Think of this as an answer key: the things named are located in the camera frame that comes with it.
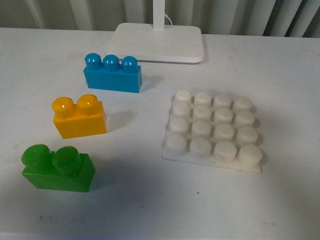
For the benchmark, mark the yellow two-stud block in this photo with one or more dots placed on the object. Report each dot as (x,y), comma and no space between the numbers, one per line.
(84,118)

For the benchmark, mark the blue three-stud block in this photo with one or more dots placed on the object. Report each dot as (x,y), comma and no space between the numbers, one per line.
(113,74)

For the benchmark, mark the green two-stud block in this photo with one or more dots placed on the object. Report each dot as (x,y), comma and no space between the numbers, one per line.
(65,169)

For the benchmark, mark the grey curtain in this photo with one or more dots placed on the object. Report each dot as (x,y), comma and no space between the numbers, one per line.
(276,18)

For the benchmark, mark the white studded base plate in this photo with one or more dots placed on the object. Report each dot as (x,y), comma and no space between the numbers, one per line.
(212,131)

